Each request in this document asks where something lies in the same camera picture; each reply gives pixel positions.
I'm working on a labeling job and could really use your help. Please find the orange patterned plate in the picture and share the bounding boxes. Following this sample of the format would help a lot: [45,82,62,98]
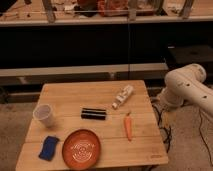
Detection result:
[62,129,101,171]

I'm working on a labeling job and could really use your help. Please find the orange toy carrot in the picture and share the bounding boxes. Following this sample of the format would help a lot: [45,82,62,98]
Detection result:
[124,113,132,141]

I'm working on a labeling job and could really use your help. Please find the clear plastic cup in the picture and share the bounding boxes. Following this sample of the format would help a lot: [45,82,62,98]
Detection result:
[33,104,54,127]

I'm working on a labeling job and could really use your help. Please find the black striped eraser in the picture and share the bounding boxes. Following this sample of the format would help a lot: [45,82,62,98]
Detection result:
[81,108,107,120]

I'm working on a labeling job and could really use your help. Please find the blue cloth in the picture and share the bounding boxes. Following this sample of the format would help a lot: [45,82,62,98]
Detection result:
[38,136,59,161]

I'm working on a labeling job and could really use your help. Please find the black box on shelf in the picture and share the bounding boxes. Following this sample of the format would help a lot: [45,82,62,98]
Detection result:
[165,45,213,75]

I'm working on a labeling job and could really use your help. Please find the wooden folding table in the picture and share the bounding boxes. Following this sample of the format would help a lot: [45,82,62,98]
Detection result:
[16,80,168,171]

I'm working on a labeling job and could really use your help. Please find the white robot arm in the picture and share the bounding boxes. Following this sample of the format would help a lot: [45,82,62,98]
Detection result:
[159,64,213,118]

